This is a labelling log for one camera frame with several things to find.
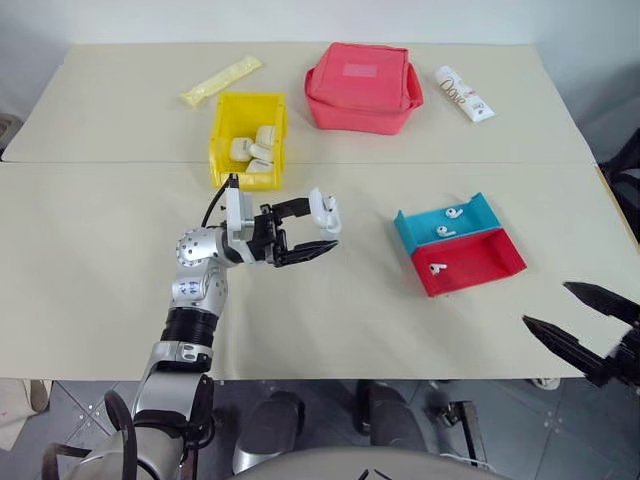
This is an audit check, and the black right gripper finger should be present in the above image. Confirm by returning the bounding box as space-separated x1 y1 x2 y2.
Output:
563 281 640 327
521 314 620 388

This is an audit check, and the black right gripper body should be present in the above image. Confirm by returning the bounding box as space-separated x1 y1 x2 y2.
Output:
606 322 640 389

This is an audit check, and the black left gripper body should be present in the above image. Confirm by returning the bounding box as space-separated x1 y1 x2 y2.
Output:
249 202 291 269

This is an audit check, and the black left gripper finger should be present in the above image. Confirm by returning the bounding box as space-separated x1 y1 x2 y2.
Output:
273 239 340 270
272 196 314 224

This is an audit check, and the yellow plastic bin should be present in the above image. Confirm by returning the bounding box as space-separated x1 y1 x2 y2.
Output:
207 90 290 192

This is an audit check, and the red plastic tray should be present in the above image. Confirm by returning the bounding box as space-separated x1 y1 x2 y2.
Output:
409 226 528 299

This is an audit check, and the red fabric bag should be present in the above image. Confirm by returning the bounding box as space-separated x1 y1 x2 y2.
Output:
304 41 426 137

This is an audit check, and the pale yellow plastic packet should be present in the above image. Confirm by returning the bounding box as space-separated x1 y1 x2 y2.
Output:
179 55 264 108

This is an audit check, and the blue plastic tray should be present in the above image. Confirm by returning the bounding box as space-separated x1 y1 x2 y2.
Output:
392 191 502 257

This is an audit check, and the white cosmetic tube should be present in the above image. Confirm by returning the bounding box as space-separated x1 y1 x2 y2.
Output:
433 64 497 125

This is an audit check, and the silver robot torso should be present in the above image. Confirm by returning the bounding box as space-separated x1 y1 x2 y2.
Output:
234 446 519 480

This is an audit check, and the beige cloth bag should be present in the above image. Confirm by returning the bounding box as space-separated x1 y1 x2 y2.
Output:
0 378 54 454

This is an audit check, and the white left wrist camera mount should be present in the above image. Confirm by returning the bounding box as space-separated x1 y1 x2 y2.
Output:
222 185 259 264

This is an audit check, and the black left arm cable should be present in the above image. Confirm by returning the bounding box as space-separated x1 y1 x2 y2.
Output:
201 172 240 231

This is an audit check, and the metal table frame leg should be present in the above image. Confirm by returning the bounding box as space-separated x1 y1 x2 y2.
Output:
437 398 491 470

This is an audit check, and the black shoulder cable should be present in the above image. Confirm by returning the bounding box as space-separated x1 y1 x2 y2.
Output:
103 389 139 480

